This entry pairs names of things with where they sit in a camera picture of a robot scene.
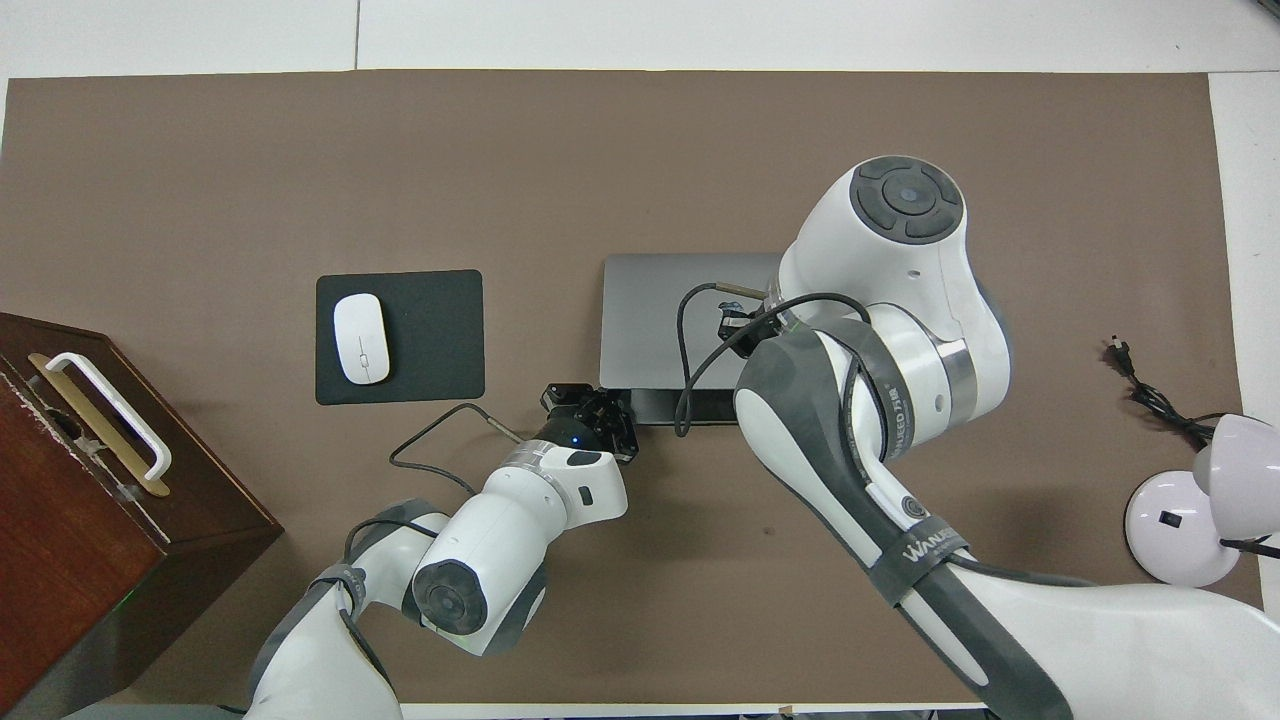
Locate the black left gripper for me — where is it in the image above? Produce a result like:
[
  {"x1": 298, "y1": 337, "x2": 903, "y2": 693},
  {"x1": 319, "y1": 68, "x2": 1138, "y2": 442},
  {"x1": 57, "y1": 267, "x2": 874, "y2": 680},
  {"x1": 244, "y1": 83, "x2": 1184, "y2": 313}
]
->
[{"x1": 536, "y1": 382, "x2": 641, "y2": 466}]

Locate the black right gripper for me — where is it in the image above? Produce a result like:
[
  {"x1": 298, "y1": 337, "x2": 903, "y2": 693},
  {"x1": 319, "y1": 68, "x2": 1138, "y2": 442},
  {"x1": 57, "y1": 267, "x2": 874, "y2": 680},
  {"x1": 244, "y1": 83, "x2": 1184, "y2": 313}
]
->
[{"x1": 714, "y1": 298, "x2": 779, "y2": 359}]

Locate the silver laptop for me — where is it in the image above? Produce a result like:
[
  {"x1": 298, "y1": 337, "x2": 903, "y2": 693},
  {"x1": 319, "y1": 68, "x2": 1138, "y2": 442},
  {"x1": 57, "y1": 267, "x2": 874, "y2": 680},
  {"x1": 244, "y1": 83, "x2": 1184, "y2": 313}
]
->
[{"x1": 600, "y1": 252, "x2": 793, "y2": 427}]

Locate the black mouse pad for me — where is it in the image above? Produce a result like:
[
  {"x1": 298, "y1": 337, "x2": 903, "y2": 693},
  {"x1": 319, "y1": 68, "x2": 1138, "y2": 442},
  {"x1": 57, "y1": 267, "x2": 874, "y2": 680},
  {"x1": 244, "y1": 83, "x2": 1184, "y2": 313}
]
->
[{"x1": 315, "y1": 269, "x2": 486, "y2": 406}]

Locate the white computer mouse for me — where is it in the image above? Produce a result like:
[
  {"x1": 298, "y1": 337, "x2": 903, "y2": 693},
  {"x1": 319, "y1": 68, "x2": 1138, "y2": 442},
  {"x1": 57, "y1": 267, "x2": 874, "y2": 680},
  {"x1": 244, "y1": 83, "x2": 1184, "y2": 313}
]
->
[{"x1": 333, "y1": 293, "x2": 392, "y2": 385}]

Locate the brown paper table mat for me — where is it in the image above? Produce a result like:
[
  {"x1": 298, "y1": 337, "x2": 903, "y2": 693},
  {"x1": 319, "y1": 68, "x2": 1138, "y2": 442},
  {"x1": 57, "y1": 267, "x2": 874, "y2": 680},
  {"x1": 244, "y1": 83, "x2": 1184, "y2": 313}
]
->
[{"x1": 0, "y1": 68, "x2": 1263, "y2": 707}]

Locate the white desk lamp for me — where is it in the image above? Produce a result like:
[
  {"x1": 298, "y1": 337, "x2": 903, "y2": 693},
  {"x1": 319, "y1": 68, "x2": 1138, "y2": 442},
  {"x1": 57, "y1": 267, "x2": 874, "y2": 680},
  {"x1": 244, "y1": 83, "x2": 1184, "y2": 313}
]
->
[{"x1": 1124, "y1": 413, "x2": 1280, "y2": 589}]

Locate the dark brown wooden box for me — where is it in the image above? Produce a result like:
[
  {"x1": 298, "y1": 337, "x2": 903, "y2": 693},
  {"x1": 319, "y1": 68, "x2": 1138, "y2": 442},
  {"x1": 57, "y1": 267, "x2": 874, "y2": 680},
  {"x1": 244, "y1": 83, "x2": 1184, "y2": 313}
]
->
[{"x1": 0, "y1": 312, "x2": 285, "y2": 717}]

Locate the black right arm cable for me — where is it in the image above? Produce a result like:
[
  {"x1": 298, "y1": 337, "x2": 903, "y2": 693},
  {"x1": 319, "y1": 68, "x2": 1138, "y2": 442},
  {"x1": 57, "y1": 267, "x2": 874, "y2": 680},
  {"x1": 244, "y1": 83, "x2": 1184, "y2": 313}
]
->
[{"x1": 675, "y1": 282, "x2": 1101, "y2": 591}]

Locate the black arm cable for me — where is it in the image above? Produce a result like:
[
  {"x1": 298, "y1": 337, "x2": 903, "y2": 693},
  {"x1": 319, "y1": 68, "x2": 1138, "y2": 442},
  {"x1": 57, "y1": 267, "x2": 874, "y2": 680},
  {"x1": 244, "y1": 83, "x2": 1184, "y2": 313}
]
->
[
  {"x1": 388, "y1": 402, "x2": 523, "y2": 497},
  {"x1": 675, "y1": 282, "x2": 1101, "y2": 591}
]

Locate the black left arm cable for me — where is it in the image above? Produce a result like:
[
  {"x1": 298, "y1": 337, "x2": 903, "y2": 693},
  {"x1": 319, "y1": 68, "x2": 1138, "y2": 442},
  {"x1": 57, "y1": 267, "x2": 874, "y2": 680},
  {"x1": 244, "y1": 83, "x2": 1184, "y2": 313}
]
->
[{"x1": 388, "y1": 402, "x2": 523, "y2": 497}]

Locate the black lamp power cable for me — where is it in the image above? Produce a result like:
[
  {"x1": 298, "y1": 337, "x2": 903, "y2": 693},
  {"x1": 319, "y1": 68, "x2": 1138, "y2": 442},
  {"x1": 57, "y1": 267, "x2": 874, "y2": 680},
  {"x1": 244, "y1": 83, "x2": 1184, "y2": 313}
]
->
[{"x1": 1106, "y1": 337, "x2": 1280, "y2": 561}]

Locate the white box handle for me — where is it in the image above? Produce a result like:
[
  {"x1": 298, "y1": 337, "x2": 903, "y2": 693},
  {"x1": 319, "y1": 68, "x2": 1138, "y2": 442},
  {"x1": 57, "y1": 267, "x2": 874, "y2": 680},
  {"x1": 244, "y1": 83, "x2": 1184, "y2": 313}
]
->
[{"x1": 45, "y1": 352, "x2": 173, "y2": 481}]

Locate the brass handle plate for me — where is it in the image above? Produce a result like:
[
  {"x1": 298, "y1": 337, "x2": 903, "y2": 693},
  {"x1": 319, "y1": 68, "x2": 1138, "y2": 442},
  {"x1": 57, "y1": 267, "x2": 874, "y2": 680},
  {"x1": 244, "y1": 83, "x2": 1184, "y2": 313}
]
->
[{"x1": 27, "y1": 352, "x2": 172, "y2": 499}]

